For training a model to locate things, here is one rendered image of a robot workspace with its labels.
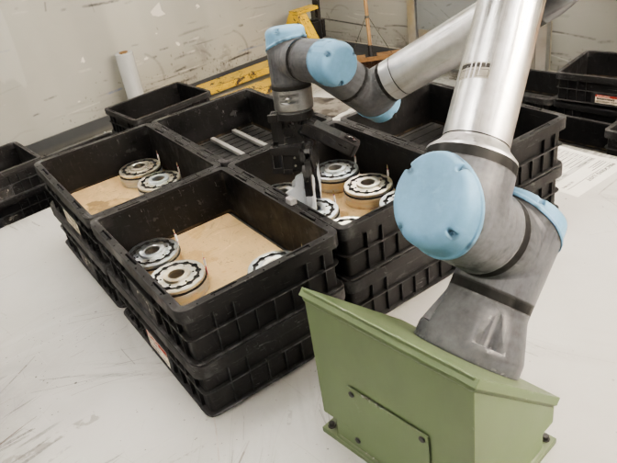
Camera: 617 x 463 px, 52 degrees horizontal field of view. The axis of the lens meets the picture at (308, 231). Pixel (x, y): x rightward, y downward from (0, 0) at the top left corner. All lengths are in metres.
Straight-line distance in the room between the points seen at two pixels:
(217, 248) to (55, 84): 3.33
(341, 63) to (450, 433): 0.61
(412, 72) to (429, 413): 0.58
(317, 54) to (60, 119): 3.55
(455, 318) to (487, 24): 0.37
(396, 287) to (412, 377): 0.45
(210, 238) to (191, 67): 3.68
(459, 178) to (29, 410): 0.86
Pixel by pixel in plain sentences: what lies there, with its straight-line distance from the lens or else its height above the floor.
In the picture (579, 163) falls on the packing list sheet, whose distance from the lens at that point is 1.75.
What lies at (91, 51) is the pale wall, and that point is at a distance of 4.56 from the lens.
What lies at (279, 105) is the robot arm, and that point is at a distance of 1.20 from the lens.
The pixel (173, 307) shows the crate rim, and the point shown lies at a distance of 0.95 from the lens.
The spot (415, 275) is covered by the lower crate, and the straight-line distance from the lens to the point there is 1.22.
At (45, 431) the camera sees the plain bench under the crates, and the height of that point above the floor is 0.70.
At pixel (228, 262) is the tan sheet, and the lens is 1.21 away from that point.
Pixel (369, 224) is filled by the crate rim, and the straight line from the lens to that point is 1.08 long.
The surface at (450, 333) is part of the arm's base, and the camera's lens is 0.85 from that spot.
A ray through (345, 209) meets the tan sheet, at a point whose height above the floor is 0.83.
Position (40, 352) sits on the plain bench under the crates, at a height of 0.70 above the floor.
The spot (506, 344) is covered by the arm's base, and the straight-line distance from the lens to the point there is 0.86.
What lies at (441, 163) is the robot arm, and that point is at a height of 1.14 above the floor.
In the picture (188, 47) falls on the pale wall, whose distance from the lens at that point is 4.89.
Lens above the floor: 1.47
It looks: 31 degrees down
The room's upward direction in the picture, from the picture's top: 9 degrees counter-clockwise
